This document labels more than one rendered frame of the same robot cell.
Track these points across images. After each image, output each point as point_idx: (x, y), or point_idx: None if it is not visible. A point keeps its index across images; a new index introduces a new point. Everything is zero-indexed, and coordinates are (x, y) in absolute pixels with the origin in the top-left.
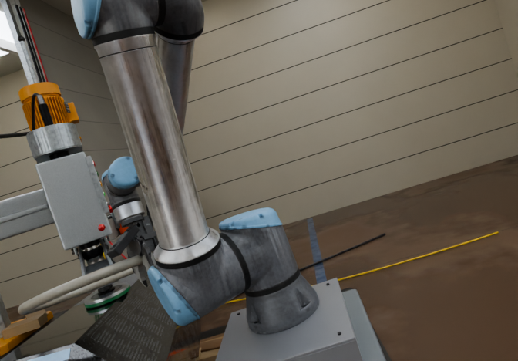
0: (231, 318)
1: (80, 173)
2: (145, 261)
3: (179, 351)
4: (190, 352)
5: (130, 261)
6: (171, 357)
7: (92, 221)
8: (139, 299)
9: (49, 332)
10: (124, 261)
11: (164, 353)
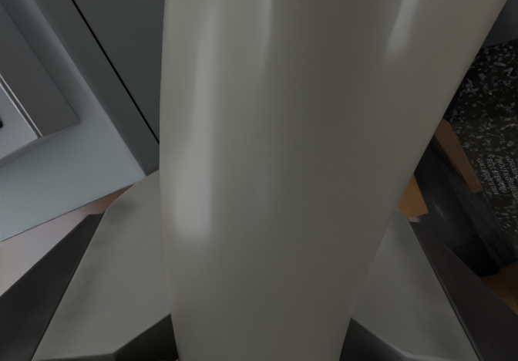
0: (7, 106)
1: None
2: (123, 269)
3: (512, 267)
4: (513, 287)
5: (160, 140)
6: (499, 230)
7: None
8: None
9: None
10: None
11: (512, 226)
